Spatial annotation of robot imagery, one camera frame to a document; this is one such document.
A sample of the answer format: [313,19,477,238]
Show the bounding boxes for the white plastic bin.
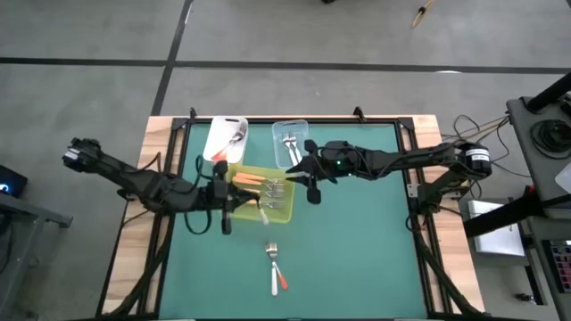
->
[203,115,250,165]

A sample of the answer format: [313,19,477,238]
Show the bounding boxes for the black table frame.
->
[95,106,490,321]

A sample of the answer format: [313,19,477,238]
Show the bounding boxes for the thick white-handled fork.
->
[264,242,281,298]

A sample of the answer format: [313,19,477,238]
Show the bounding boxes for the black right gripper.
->
[285,138,350,205]

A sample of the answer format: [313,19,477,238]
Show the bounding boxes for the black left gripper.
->
[195,160,261,236]

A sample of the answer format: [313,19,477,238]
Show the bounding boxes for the black pole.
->
[525,70,571,113]

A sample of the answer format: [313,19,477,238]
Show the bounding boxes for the yellow translucent plastic bin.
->
[225,163,297,224]

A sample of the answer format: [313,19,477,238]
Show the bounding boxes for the black device with blue light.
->
[0,163,29,200]

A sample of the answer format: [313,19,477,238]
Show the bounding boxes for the green table mat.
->
[158,121,430,320]

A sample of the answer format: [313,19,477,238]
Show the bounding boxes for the grey metal table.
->
[0,191,75,320]

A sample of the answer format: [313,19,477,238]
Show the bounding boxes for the silver laptop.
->
[467,199,526,259]

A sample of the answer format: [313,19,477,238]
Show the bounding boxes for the grey equipment cart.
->
[506,95,571,222]

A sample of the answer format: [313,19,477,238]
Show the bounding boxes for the yellow hanging cord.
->
[410,0,437,29]

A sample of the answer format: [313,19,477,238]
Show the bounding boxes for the white paper sheet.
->
[555,161,571,196]

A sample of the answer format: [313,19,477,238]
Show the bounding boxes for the dark left wrist cable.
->
[183,154,214,236]

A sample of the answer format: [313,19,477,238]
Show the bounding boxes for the black beam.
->
[462,185,554,240]

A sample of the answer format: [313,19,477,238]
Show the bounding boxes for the keyboard with lit keys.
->
[542,238,571,296]

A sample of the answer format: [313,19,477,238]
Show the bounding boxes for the coiled black cable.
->
[529,118,571,161]

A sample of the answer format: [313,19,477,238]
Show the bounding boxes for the clear plastic bin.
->
[270,119,311,170]

